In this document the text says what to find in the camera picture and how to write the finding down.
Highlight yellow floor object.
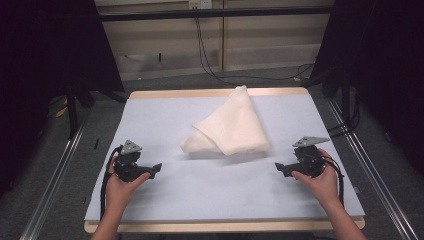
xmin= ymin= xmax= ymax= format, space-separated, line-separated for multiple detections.
xmin=54 ymin=105 xmax=70 ymax=119

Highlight black curtain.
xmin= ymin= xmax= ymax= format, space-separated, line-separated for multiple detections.
xmin=0 ymin=0 xmax=126 ymax=198
xmin=309 ymin=0 xmax=424 ymax=176

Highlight black floor cable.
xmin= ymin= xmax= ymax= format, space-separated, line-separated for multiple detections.
xmin=325 ymin=122 xmax=352 ymax=139

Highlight person's left hand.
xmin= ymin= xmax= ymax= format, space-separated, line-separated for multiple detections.
xmin=105 ymin=155 xmax=152 ymax=213

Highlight black metal stand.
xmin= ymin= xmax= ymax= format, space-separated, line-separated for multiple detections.
xmin=64 ymin=81 xmax=128 ymax=140
xmin=339 ymin=71 xmax=354 ymax=129

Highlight metal floor rail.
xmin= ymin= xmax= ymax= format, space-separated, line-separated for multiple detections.
xmin=19 ymin=121 xmax=88 ymax=240
xmin=325 ymin=98 xmax=420 ymax=240

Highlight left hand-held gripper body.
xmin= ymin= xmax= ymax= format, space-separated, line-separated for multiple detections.
xmin=113 ymin=139 xmax=154 ymax=183

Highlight black hanging wall cables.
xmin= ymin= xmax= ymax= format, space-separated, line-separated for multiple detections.
xmin=193 ymin=15 xmax=316 ymax=88

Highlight white towel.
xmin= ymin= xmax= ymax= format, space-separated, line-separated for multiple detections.
xmin=179 ymin=85 xmax=273 ymax=157

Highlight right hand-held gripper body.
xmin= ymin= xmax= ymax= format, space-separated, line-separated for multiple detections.
xmin=289 ymin=135 xmax=331 ymax=179

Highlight person's right hand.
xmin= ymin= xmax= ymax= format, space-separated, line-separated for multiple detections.
xmin=291 ymin=148 xmax=340 ymax=206

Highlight white wall outlet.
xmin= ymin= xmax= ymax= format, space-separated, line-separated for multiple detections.
xmin=188 ymin=0 xmax=214 ymax=10

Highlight black horizontal bar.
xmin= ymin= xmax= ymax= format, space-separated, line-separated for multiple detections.
xmin=99 ymin=5 xmax=335 ymax=23

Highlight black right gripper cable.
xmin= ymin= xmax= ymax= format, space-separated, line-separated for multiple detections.
xmin=320 ymin=154 xmax=345 ymax=208

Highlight light blue table mat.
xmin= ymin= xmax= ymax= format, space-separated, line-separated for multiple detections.
xmin=84 ymin=93 xmax=366 ymax=223

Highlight wooden table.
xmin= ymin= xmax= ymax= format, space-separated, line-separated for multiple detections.
xmin=83 ymin=87 xmax=366 ymax=234

